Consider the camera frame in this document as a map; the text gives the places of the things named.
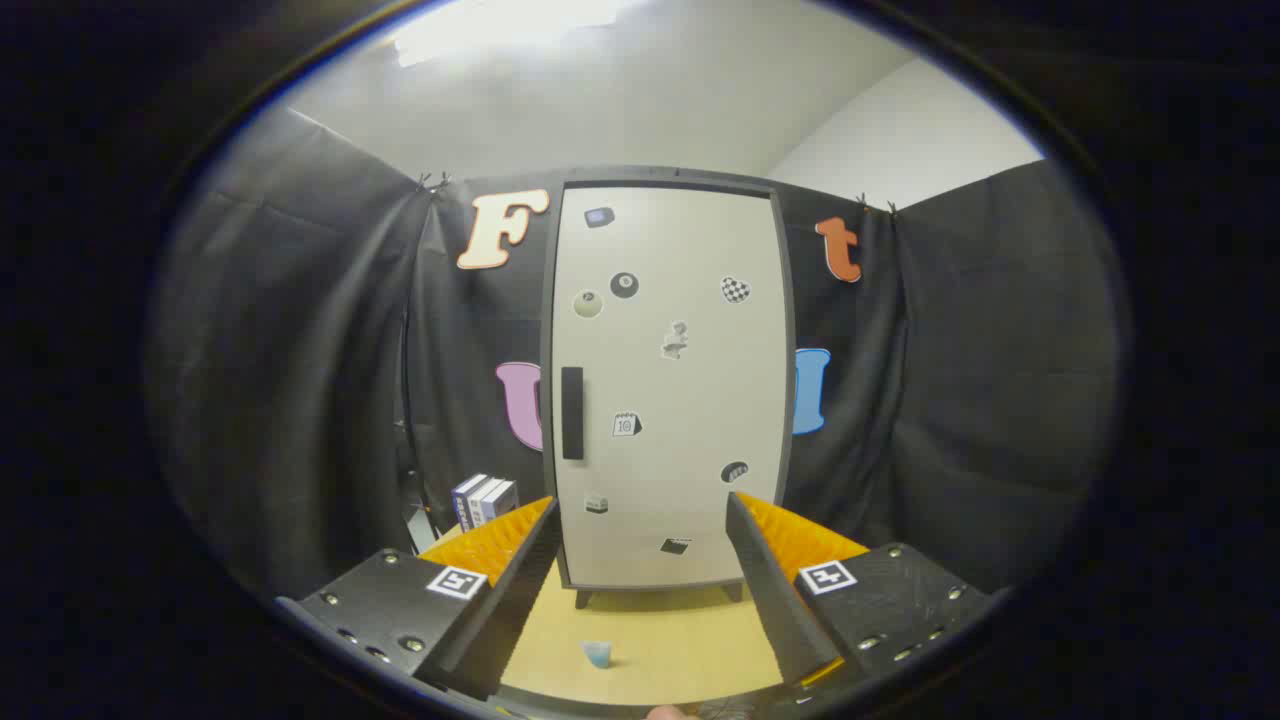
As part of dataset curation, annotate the black backdrop cloth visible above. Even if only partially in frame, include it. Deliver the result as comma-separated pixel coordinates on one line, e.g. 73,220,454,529
145,105,1121,601

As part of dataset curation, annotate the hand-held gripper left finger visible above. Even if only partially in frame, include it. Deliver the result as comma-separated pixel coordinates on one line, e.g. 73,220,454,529
275,495,561,701

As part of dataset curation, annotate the black door handle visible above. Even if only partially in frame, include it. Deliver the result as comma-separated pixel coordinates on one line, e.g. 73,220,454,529
561,366,585,461

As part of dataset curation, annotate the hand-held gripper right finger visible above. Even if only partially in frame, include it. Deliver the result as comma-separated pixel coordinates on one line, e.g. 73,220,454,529
725,490,1001,691

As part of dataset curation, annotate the grey cabinet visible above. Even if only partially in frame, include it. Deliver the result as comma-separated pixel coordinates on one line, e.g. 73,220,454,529
540,165,798,609

